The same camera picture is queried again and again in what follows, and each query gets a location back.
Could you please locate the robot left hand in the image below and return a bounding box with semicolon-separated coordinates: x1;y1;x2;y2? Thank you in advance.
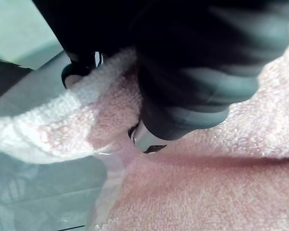
32;0;289;154

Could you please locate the pink terry towel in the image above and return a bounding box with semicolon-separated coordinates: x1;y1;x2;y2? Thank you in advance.
0;9;289;231

